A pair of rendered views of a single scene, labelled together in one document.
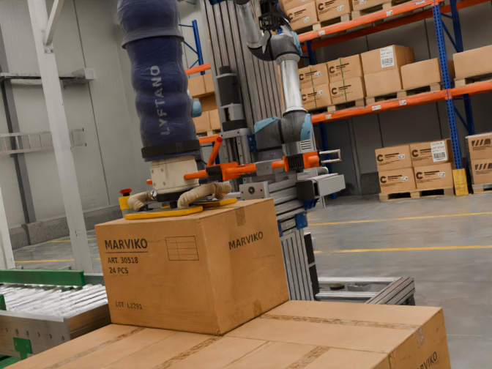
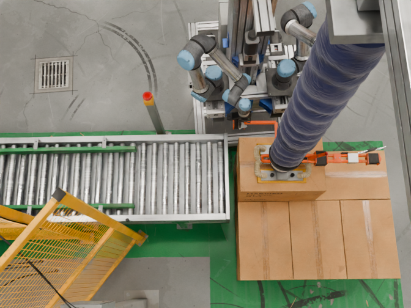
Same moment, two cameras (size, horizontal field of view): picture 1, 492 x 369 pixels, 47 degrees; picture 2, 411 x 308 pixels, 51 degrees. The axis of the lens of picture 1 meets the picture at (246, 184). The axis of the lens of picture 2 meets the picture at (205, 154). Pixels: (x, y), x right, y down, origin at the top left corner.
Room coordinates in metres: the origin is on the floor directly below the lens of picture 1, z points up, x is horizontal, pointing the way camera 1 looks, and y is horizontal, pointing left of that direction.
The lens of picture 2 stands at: (1.90, 1.13, 3.93)
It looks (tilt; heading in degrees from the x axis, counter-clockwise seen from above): 74 degrees down; 324
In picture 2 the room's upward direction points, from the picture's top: 5 degrees counter-clockwise
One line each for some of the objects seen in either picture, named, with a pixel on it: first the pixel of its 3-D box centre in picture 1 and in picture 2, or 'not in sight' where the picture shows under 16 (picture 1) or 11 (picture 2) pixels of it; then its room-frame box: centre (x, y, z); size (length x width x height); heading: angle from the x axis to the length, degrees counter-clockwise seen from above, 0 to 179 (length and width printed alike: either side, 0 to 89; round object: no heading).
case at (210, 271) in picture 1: (190, 261); (277, 170); (2.19, 0.26, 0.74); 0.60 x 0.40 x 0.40; 50
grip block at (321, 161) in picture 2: (222, 171); (320, 158); (2.03, 0.08, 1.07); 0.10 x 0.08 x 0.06; 139
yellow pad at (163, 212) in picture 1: (161, 209); (282, 175); (2.12, 0.33, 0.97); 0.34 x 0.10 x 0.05; 49
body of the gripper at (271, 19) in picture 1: (271, 15); not in sight; (2.30, -0.21, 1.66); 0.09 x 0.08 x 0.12; 144
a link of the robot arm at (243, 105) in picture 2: not in sight; (244, 106); (2.58, 0.31, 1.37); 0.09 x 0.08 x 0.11; 15
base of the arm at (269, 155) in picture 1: (271, 157); (282, 77); (2.63, -0.14, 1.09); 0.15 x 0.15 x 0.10
